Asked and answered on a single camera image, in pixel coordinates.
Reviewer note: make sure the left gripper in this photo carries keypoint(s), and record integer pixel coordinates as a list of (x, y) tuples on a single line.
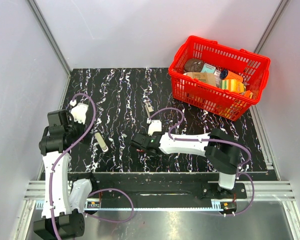
[(82, 127)]

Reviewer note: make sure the white stapler base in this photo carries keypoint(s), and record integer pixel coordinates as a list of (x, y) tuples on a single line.
[(149, 109)]

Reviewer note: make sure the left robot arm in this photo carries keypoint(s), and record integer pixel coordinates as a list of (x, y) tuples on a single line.
[(62, 215)]

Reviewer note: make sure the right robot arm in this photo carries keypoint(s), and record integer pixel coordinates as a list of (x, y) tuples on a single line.
[(217, 147)]

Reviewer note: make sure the cardboard box in basket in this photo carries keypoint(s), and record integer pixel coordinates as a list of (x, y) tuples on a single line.
[(204, 77)]

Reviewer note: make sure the brown round package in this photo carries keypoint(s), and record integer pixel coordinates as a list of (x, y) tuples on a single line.
[(193, 65)]

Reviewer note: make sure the teal small box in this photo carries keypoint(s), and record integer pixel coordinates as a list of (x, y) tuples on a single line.
[(208, 68)]

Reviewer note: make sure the red shopping basket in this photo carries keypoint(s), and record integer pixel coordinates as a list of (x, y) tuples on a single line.
[(249, 68)]

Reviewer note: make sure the blue cap bottle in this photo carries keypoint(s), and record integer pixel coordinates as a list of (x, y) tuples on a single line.
[(223, 74)]

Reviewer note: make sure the orange green carton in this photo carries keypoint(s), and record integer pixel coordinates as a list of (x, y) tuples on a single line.
[(233, 85)]

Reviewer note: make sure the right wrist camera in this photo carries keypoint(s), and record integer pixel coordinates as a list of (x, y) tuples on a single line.
[(154, 125)]

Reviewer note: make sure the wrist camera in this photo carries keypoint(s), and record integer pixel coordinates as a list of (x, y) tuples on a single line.
[(78, 111), (154, 125)]

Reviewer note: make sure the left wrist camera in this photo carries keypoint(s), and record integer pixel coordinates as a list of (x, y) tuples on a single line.
[(78, 111)]

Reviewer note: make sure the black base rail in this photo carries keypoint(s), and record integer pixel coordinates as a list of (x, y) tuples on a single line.
[(198, 184)]

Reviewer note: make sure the aluminium frame rail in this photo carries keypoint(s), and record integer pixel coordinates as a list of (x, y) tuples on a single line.
[(244, 191)]

